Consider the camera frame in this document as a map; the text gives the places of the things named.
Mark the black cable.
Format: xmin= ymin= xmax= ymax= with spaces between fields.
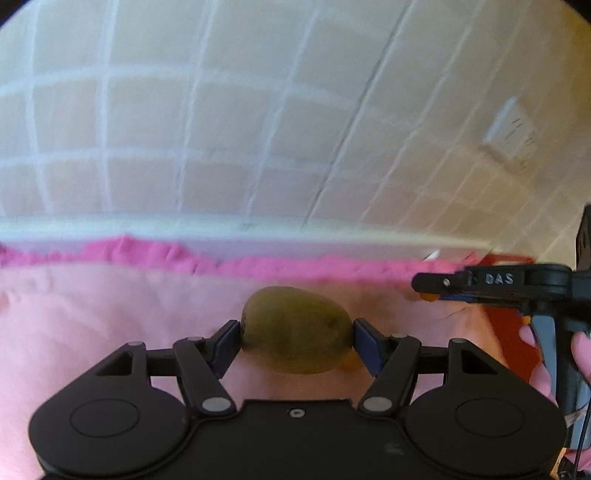
xmin=570 ymin=364 xmax=591 ymax=480

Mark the white wall socket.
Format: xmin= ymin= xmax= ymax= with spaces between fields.
xmin=480 ymin=96 xmax=539 ymax=172

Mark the person's right hand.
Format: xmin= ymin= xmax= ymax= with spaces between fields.
xmin=518 ymin=322 xmax=591 ymax=412

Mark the pink cloth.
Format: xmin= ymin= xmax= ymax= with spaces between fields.
xmin=0 ymin=234 xmax=571 ymax=480

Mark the brown kiwi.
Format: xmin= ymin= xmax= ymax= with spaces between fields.
xmin=240 ymin=286 xmax=354 ymax=374

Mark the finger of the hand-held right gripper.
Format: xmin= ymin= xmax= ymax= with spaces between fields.
xmin=436 ymin=294 xmax=525 ymax=309
xmin=412 ymin=270 xmax=474 ymax=297

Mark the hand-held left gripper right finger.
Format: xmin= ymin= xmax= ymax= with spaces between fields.
xmin=353 ymin=318 xmax=509 ymax=415

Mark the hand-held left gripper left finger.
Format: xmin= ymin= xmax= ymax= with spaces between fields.
xmin=95 ymin=319 xmax=241 ymax=415

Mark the red box with white lining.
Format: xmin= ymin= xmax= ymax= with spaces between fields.
xmin=480 ymin=251 xmax=539 ymax=370

